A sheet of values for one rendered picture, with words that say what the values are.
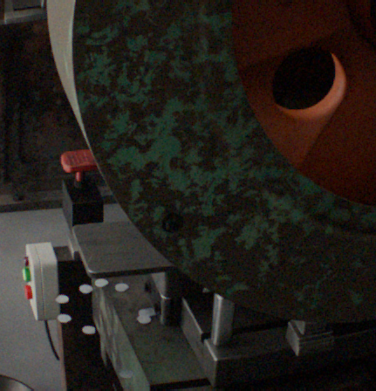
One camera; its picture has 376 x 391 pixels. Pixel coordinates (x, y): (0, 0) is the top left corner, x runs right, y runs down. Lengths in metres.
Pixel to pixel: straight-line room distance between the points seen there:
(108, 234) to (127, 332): 0.16
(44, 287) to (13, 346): 0.81
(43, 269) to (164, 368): 0.38
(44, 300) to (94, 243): 0.31
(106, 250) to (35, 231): 1.56
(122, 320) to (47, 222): 1.54
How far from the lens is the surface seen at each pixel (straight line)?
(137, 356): 1.69
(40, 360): 2.71
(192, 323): 1.69
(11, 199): 3.35
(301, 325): 1.61
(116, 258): 1.67
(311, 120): 1.23
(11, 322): 2.85
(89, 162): 1.98
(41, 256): 1.96
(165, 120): 1.08
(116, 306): 1.80
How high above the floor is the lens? 1.68
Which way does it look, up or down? 29 degrees down
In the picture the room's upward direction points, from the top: 3 degrees clockwise
